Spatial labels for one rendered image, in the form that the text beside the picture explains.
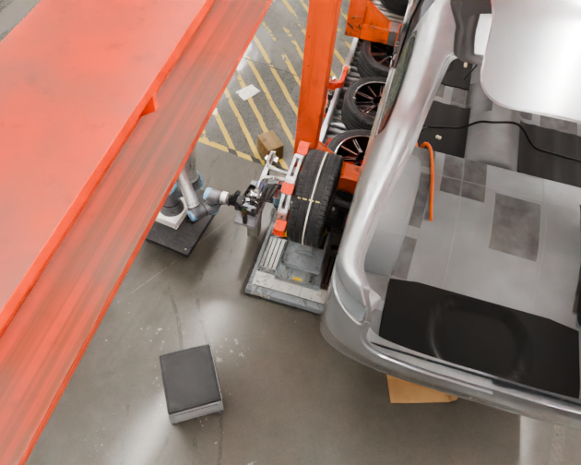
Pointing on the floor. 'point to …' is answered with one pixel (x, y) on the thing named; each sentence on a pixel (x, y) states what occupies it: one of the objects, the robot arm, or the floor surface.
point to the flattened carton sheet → (407, 390)
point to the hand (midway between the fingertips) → (254, 204)
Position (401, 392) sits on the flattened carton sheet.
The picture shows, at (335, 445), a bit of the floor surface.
